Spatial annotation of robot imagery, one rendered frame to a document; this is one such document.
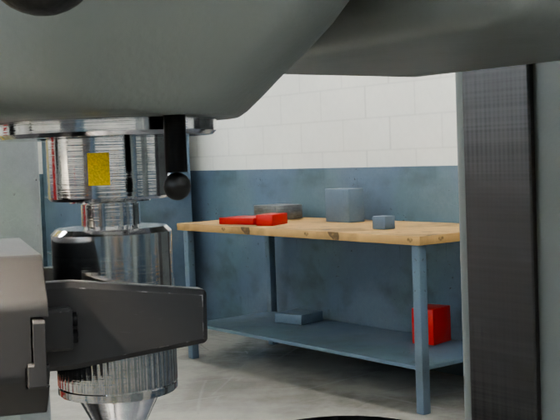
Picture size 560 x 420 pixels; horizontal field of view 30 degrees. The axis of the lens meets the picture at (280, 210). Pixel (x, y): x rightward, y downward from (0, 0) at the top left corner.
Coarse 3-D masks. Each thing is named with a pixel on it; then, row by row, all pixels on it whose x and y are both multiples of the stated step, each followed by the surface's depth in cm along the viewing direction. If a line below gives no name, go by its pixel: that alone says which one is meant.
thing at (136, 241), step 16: (144, 224) 42; (160, 224) 41; (64, 240) 39; (80, 240) 39; (96, 240) 39; (112, 240) 39; (128, 240) 39; (144, 240) 39; (160, 240) 40; (64, 256) 39; (80, 256) 39; (96, 256) 39; (112, 256) 39; (128, 256) 39
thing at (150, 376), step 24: (72, 264) 39; (96, 264) 39; (120, 264) 39; (144, 264) 39; (168, 264) 41; (120, 360) 39; (144, 360) 39; (168, 360) 40; (72, 384) 40; (96, 384) 39; (120, 384) 39; (144, 384) 39; (168, 384) 41
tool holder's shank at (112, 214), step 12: (84, 204) 40; (96, 204) 40; (108, 204) 40; (120, 204) 40; (132, 204) 40; (84, 216) 40; (96, 216) 40; (108, 216) 40; (120, 216) 40; (132, 216) 40; (96, 228) 40
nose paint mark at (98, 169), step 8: (104, 152) 39; (88, 160) 39; (96, 160) 39; (104, 160) 39; (88, 168) 39; (96, 168) 39; (104, 168) 39; (88, 176) 39; (96, 176) 39; (104, 176) 39; (88, 184) 39; (96, 184) 39; (104, 184) 39
